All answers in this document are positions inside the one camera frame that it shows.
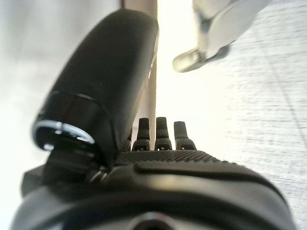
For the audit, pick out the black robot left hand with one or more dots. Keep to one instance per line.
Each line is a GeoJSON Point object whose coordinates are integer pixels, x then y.
{"type": "Point", "coordinates": [108, 72]}

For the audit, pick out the grey streaked area rug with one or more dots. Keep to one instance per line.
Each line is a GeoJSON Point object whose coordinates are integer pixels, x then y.
{"type": "Point", "coordinates": [275, 119]}

